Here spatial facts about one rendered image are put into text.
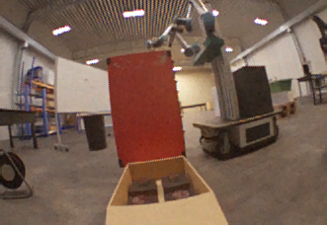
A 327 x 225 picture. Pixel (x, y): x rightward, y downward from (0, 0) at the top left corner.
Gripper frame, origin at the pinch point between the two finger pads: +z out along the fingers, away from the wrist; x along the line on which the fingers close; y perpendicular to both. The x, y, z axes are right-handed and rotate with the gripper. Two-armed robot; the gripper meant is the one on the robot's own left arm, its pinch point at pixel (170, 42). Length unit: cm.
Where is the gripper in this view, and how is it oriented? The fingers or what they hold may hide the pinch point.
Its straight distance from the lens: 137.0
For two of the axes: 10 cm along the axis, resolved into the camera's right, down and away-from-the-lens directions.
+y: -9.6, -2.6, 0.2
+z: -2.6, 9.6, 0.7
